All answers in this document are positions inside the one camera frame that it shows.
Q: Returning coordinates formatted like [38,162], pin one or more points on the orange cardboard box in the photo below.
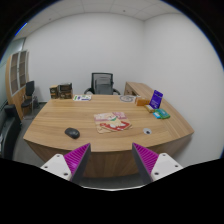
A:
[142,101]

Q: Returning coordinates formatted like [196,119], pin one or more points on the dark brown box stack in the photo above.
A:
[65,91]

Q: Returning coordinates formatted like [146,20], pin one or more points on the small yellow box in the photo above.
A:
[149,108]

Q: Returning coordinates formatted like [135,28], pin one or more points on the wooden glass-door cabinet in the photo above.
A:
[16,77]

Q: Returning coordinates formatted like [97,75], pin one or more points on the wooden office desk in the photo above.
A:
[111,153]

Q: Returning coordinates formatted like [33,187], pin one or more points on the white green leaflet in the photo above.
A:
[82,97]

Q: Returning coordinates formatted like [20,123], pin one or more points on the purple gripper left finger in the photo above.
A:
[70,166]

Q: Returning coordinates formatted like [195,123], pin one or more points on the colourful illustrated mouse pad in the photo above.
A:
[111,122]

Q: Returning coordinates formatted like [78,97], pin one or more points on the blue small box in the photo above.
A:
[156,115]

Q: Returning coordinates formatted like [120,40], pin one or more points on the purple standing card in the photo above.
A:
[156,99]

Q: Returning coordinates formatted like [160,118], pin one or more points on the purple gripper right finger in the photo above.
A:
[153,166]

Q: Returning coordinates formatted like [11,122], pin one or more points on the black mesh office chair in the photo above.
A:
[102,84]

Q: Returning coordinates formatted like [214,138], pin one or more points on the black sofa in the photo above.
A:
[10,127]

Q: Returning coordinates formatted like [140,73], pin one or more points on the wooden side return desk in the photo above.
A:
[138,89]

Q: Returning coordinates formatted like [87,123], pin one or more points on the small tan box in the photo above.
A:
[54,93]

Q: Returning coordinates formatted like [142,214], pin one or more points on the black visitor chair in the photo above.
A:
[29,98]

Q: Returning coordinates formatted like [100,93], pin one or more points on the desk cable grommet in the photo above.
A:
[147,131]

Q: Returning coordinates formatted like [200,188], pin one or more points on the black computer mouse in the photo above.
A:
[72,132]

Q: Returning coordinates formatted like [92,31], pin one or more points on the round patterned coaster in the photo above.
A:
[127,98]

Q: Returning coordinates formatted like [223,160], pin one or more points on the green flat box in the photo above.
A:
[163,114]

